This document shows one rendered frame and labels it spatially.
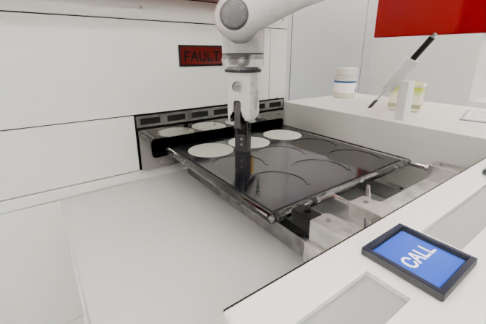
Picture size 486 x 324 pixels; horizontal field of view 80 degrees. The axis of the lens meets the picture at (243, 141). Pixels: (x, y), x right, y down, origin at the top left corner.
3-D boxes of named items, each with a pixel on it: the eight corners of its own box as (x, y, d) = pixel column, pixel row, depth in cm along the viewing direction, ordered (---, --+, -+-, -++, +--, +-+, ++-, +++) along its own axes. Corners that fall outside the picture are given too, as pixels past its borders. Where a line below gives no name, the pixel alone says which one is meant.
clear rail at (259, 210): (164, 152, 67) (163, 146, 66) (170, 150, 67) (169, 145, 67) (270, 227, 38) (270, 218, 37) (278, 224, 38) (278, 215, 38)
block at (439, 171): (425, 178, 55) (428, 163, 54) (433, 173, 57) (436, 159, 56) (476, 194, 49) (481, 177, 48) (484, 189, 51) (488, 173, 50)
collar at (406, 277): (360, 254, 22) (361, 247, 22) (398, 228, 25) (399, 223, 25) (442, 303, 18) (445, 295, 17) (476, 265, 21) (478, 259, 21)
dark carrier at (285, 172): (172, 150, 66) (172, 147, 66) (283, 128, 86) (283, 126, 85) (272, 215, 40) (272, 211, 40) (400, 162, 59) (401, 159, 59)
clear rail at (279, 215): (263, 223, 39) (264, 213, 38) (404, 163, 60) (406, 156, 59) (270, 227, 38) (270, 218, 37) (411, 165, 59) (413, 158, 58)
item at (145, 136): (140, 168, 68) (136, 129, 65) (280, 138, 92) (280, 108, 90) (142, 171, 67) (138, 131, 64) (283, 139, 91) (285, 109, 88)
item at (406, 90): (376, 116, 67) (385, 56, 63) (385, 115, 69) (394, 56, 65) (403, 121, 62) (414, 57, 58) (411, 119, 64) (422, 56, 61)
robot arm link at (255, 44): (262, 53, 53) (265, 53, 62) (263, -28, 49) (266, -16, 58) (217, 53, 54) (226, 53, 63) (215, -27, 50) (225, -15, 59)
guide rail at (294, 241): (187, 173, 72) (186, 161, 71) (194, 171, 73) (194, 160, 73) (377, 312, 33) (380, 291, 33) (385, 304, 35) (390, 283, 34)
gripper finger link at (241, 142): (246, 124, 59) (246, 155, 61) (249, 121, 62) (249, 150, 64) (231, 124, 60) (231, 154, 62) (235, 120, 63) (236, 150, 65)
